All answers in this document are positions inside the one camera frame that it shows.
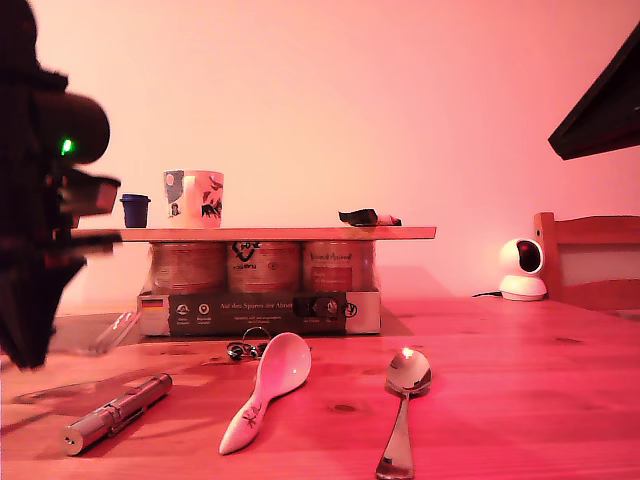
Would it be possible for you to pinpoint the white round security camera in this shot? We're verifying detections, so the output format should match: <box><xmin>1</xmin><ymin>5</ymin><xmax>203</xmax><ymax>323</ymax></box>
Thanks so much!
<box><xmin>498</xmin><ymin>238</ymin><xmax>549</xmax><ymax>303</ymax></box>

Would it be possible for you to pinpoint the small metal key ring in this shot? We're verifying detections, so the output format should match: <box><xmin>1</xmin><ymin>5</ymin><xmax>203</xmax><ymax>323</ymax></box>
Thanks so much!
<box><xmin>224</xmin><ymin>327</ymin><xmax>271</xmax><ymax>362</ymax></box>

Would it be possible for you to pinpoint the metallic fork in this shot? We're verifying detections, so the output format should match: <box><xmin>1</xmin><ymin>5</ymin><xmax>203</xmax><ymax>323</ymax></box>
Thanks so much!
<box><xmin>89</xmin><ymin>310</ymin><xmax>142</xmax><ymax>355</ymax></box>

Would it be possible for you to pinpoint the wooden shelf board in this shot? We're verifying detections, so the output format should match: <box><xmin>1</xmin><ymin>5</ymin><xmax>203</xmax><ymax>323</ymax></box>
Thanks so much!
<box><xmin>72</xmin><ymin>227</ymin><xmax>437</xmax><ymax>245</ymax></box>

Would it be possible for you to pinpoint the small blue cup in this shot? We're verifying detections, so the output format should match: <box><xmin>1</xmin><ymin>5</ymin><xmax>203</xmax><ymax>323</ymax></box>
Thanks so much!
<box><xmin>118</xmin><ymin>194</ymin><xmax>152</xmax><ymax>230</ymax></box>

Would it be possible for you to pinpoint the white printed ceramic mug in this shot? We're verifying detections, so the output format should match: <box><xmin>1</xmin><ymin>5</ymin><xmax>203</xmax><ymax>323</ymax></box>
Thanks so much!
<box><xmin>162</xmin><ymin>170</ymin><xmax>225</xmax><ymax>230</ymax></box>

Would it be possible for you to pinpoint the wooden chair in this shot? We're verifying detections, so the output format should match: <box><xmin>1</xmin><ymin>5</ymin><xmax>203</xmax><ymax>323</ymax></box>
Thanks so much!
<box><xmin>532</xmin><ymin>212</ymin><xmax>640</xmax><ymax>312</ymax></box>

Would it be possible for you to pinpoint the metallic spoon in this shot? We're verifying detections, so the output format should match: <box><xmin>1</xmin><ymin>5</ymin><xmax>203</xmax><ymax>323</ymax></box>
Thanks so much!
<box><xmin>374</xmin><ymin>347</ymin><xmax>433</xmax><ymax>480</ymax></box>

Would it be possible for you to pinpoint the white ceramic soup spoon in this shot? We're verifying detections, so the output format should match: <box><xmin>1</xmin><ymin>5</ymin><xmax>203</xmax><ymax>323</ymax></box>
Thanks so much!
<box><xmin>218</xmin><ymin>332</ymin><xmax>312</xmax><ymax>456</ymax></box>

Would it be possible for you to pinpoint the tin can plain label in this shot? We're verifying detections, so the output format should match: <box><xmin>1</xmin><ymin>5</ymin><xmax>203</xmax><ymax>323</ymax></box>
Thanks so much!
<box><xmin>149</xmin><ymin>242</ymin><xmax>229</xmax><ymax>295</ymax></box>

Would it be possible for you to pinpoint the black snack bar wrapper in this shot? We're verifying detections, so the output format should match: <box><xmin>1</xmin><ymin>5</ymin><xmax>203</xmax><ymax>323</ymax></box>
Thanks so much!
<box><xmin>337</xmin><ymin>208</ymin><xmax>403</xmax><ymax>229</ymax></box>

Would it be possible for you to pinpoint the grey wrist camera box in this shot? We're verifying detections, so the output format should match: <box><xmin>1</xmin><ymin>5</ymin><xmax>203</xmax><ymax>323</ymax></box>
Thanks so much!
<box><xmin>59</xmin><ymin>169</ymin><xmax>122</xmax><ymax>217</ymax></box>

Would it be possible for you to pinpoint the tin can black logo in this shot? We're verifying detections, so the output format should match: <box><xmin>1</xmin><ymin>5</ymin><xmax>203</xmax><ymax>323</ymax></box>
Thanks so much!
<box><xmin>227</xmin><ymin>241</ymin><xmax>303</xmax><ymax>295</ymax></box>

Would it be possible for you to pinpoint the tin can red label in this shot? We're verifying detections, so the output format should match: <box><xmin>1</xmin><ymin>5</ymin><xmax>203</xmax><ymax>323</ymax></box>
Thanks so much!
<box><xmin>301</xmin><ymin>241</ymin><xmax>379</xmax><ymax>293</ymax></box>

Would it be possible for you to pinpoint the printed cardboard can tray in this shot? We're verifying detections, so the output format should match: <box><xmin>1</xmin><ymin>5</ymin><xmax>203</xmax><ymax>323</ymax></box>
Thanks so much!
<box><xmin>137</xmin><ymin>288</ymin><xmax>382</xmax><ymax>337</ymax></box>

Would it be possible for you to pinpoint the silver metal penlight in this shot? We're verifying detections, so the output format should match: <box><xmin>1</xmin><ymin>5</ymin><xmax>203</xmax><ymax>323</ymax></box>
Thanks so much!
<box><xmin>62</xmin><ymin>372</ymin><xmax>174</xmax><ymax>457</ymax></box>

